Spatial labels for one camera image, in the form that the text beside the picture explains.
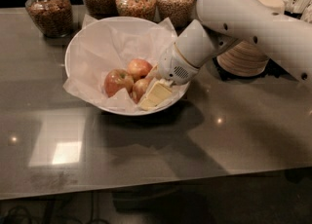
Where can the red apple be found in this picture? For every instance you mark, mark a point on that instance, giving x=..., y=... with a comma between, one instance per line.
x=138, y=68
x=116, y=80
x=140, y=88

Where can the front stack paper bowls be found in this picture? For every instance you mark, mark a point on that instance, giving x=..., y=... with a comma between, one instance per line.
x=244, y=59

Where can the black mat under bowls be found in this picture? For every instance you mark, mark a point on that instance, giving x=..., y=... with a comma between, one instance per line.
x=271, y=69

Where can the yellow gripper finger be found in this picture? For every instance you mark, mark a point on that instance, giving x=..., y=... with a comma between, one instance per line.
x=157, y=93
x=153, y=73

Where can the white tissue paper liner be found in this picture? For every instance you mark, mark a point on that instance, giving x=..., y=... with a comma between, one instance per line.
x=97, y=52

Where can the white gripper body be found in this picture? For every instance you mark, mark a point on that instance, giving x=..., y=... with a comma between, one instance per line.
x=173, y=65

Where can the white bowl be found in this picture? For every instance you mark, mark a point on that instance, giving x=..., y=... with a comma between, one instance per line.
x=97, y=39

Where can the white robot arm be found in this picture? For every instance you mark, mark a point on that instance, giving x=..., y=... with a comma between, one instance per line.
x=220, y=24

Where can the far left cereal jar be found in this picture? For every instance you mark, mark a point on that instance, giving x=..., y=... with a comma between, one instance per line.
x=52, y=17

